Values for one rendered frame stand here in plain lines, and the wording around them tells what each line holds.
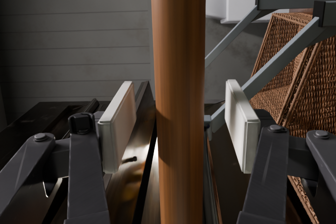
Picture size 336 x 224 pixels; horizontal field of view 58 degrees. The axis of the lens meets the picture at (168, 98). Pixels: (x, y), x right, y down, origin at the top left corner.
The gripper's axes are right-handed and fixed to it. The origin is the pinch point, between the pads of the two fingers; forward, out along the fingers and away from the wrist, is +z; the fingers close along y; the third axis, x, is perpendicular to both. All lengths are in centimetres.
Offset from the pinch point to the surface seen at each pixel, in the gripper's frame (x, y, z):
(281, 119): -42, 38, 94
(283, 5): 1, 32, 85
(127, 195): -53, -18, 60
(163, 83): 2.5, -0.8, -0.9
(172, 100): 1.5, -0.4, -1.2
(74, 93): -110, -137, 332
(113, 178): -42, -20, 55
